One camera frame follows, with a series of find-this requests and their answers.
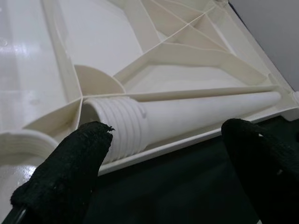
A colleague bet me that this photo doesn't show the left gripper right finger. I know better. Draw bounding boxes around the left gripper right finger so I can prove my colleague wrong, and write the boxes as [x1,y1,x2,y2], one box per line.
[221,118,299,224]

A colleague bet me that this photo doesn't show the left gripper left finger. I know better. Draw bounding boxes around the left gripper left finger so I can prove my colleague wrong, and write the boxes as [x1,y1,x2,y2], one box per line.
[9,120,115,224]

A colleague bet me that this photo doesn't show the white plastic table leg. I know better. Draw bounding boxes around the white plastic table leg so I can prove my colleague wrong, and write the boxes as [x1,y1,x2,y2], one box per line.
[82,91,282,163]

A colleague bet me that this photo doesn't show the black tablecloth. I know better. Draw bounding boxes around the black tablecloth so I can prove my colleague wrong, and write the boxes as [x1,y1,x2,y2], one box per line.
[83,0,299,224]

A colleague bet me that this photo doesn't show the white plastic table top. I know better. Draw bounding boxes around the white plastic table top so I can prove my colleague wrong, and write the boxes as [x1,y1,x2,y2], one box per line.
[0,0,299,178]

